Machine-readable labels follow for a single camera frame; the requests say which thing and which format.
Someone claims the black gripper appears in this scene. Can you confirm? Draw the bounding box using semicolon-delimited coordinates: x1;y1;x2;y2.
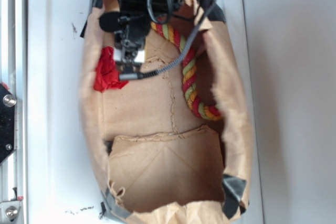
100;0;183;64

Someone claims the aluminium frame rail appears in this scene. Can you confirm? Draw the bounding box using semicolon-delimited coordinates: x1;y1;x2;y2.
1;0;28;223

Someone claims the grey braided cable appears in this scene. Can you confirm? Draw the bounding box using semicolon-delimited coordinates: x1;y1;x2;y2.
119;0;220;82

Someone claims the red green yellow rope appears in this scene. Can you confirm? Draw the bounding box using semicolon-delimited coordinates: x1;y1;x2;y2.
150;22;223;122

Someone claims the red crumpled paper ball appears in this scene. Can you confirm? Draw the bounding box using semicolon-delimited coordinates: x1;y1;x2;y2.
93;47;129;93

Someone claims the silver corner bracket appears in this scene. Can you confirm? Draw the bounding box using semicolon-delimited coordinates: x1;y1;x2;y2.
0;200;24;224

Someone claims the brown paper bag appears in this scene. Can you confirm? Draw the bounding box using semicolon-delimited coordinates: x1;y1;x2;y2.
79;0;253;223

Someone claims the black mounting plate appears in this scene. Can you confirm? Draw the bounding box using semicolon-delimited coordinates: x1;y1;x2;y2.
0;83;17;164

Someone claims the white plastic tray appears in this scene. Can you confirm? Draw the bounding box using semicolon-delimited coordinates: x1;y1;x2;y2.
26;0;265;224

